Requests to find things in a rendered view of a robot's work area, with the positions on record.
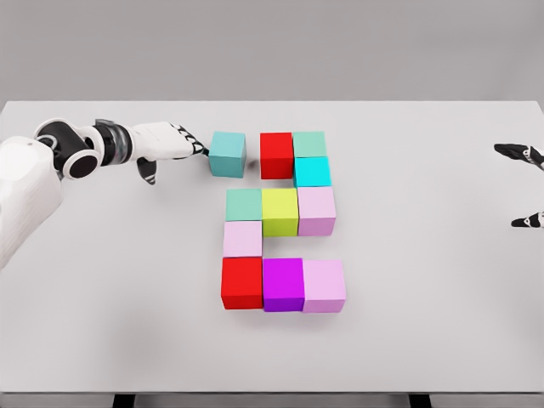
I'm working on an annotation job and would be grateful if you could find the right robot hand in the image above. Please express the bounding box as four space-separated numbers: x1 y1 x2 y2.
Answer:
493 143 544 230

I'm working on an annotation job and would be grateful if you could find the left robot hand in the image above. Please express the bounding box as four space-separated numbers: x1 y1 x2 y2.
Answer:
128 121 211 187

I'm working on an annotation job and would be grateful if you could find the teal block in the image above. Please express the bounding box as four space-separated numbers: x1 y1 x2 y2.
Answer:
208 131 247 179

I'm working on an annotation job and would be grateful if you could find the mint green block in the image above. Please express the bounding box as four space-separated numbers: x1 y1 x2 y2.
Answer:
225 188 264 223
292 130 327 159

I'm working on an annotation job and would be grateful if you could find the red block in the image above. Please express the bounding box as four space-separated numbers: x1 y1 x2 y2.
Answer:
259 132 295 180
220 256 264 311

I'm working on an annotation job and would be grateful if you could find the light pink block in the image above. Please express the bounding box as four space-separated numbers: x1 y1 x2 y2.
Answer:
222 220 264 259
301 259 347 315
297 185 337 237

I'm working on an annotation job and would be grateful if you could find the yellow-green block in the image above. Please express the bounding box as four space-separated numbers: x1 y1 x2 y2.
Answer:
260 187 300 238

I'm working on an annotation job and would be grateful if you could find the cyan block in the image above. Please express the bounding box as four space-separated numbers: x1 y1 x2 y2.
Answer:
292 156 332 189

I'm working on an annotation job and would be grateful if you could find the magenta purple block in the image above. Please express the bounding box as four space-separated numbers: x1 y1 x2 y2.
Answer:
262 257 305 314

